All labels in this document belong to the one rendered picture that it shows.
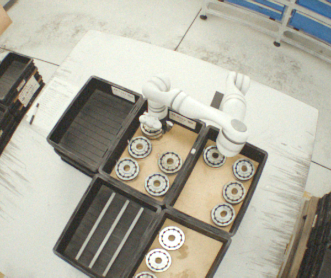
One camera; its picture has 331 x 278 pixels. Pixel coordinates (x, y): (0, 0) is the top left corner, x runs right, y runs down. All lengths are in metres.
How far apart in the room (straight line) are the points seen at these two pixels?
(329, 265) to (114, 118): 1.57
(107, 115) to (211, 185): 0.57
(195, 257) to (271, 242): 0.41
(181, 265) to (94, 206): 0.44
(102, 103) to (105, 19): 1.86
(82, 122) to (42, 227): 0.57
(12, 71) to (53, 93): 0.70
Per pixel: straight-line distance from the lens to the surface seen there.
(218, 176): 1.30
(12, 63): 2.45
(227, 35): 3.03
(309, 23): 2.90
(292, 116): 1.72
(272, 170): 1.52
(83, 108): 1.48
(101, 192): 1.29
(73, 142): 1.41
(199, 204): 1.25
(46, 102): 1.75
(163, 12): 3.22
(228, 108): 1.09
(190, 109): 0.97
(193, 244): 1.22
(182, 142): 1.34
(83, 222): 1.28
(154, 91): 1.01
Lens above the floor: 2.04
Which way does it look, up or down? 64 degrees down
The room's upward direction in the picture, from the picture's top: straight up
